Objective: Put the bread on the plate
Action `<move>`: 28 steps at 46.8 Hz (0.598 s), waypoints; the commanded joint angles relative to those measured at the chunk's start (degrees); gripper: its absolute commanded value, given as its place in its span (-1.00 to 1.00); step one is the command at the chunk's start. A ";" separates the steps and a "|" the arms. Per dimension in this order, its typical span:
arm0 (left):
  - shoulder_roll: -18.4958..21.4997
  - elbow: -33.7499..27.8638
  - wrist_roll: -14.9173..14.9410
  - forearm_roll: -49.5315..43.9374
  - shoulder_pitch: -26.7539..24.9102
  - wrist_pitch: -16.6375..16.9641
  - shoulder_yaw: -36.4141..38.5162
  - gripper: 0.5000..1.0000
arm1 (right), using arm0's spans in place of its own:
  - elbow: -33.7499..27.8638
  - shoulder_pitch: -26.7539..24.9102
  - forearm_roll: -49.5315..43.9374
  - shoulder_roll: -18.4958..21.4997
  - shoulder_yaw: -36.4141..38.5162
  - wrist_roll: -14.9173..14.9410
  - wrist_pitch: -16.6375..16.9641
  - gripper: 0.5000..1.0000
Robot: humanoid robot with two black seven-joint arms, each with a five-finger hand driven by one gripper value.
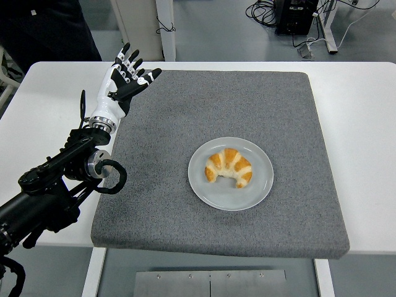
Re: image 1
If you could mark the white cabinet panel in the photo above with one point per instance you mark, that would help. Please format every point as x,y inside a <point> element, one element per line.
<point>142,24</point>

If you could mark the round grey plate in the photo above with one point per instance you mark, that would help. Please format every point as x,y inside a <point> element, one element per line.
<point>204,191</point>

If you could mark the wide white desk leg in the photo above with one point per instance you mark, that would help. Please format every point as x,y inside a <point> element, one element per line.
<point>167,37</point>

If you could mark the white desk leg with foot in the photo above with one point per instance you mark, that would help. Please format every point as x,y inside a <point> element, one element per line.
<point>328,28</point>

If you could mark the grey metal plate with screws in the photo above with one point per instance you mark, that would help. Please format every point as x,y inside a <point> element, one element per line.
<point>185,284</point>

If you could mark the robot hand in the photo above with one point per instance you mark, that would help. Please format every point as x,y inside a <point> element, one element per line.
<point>108,102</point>

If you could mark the grey fabric mat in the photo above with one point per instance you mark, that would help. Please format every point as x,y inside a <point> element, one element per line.
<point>216,105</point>

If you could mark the person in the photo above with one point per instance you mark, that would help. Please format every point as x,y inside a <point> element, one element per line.
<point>46,31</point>

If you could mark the white table leg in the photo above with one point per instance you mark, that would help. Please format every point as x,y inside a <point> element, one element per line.
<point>324,278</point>
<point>92,275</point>

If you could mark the black computer tower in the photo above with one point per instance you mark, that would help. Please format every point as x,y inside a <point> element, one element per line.
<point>294,18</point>

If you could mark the golden croissant bread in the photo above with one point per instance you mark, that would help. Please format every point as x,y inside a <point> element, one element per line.
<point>229,164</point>

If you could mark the grey foot pedal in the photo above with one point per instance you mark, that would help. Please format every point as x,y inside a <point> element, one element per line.
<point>305,51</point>

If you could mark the white chair frame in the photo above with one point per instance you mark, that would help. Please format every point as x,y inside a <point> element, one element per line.
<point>7,83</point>

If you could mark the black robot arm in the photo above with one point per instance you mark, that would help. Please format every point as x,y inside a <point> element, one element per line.
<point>37,185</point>

